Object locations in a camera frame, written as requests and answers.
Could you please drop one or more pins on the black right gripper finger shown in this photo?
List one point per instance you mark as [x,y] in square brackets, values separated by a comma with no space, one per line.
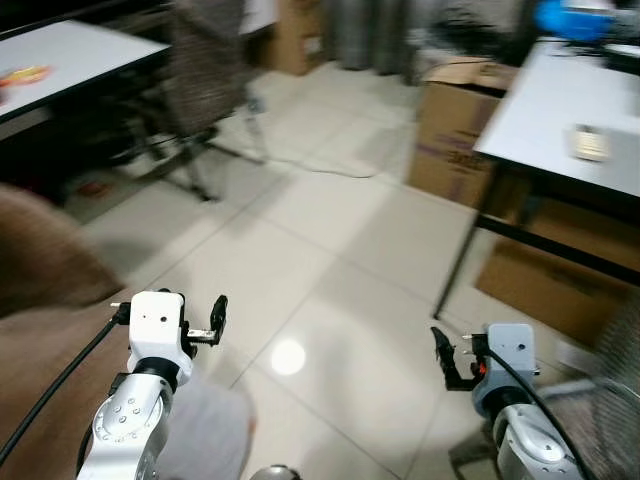
[441,355]

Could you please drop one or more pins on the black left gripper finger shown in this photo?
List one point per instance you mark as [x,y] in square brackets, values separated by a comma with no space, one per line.
[217,318]

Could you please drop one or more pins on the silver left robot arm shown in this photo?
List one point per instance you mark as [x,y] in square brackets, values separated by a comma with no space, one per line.
[125,420]

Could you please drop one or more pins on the grey pillow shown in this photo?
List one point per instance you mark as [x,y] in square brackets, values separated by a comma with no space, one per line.
[210,430]

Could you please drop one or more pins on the plain cardboard box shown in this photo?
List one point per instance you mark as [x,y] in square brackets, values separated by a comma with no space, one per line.
[560,290]

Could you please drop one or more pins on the grey mesh chair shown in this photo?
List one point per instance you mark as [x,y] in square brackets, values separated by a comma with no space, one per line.
[610,400]

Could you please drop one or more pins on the grey robot foot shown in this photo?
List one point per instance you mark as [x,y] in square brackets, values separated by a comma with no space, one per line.
[272,474]

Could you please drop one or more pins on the printed cardboard box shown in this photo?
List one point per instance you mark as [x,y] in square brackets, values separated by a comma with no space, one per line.
[450,130]

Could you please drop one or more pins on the brown mesh office chair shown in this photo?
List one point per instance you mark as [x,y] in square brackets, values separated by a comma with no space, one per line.
[205,70]

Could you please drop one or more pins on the small white box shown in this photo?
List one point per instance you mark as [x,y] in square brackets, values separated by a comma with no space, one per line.
[590,143]

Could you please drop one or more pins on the tall cardboard box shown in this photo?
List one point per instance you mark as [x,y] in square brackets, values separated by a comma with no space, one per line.
[300,35]

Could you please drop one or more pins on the orange packet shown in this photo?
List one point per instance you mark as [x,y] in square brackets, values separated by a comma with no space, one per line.
[25,74]

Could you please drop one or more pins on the grey curtain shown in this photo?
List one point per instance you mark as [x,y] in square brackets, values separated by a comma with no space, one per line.
[370,30]

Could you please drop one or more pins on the blue round object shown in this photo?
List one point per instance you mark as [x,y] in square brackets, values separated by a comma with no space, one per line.
[565,20]

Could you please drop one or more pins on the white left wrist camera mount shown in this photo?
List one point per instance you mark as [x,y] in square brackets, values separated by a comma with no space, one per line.
[155,330]

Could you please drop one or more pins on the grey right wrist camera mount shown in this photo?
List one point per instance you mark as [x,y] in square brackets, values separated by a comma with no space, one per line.
[510,355]

